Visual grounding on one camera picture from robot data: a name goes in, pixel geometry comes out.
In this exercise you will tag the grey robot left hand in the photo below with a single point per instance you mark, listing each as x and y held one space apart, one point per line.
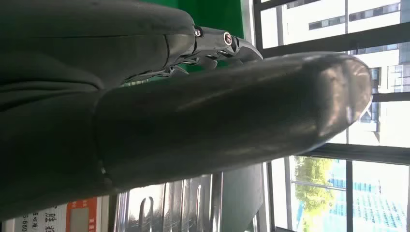
160 121

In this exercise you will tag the white electronic scale, metal tray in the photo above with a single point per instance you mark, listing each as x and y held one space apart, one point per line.
179 208

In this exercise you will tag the dark window frame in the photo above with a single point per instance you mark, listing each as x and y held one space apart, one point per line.
349 192

